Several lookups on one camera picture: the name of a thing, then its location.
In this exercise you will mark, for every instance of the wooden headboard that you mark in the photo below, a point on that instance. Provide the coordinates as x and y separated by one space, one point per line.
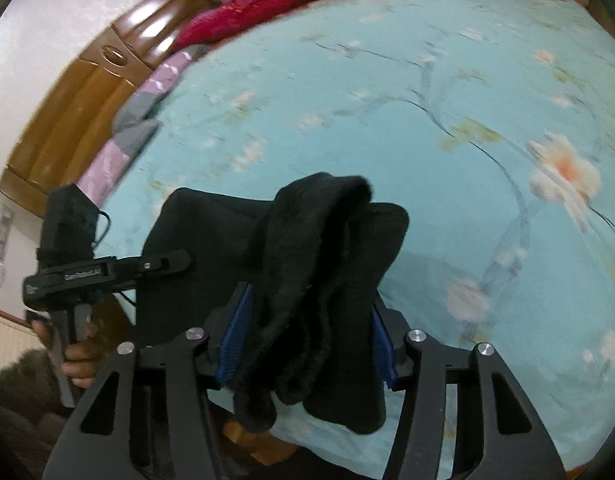
87 95

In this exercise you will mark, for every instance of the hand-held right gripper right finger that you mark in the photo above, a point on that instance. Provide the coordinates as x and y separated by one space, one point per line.
382 352

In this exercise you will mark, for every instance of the white wall fixture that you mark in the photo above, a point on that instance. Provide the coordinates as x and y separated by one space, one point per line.
2 240

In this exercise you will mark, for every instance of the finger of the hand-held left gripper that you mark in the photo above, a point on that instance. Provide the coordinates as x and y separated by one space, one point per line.
162 261

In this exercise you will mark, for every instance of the person's left hand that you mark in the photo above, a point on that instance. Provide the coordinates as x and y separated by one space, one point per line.
81 362

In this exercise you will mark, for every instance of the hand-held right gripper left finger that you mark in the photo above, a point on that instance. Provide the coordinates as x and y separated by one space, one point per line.
235 340

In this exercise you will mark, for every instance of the teal floral bed sheet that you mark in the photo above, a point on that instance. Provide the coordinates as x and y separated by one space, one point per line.
387 110

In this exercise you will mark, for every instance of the purple and grey patterned pillow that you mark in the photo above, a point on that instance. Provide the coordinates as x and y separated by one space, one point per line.
112 160

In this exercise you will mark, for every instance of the black pants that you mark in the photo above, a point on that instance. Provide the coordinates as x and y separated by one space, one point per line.
312 260

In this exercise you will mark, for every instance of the wooden bed frame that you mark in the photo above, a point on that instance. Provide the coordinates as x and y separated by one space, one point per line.
257 442

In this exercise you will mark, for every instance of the person's dark fleece clothing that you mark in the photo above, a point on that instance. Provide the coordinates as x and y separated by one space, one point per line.
17 390

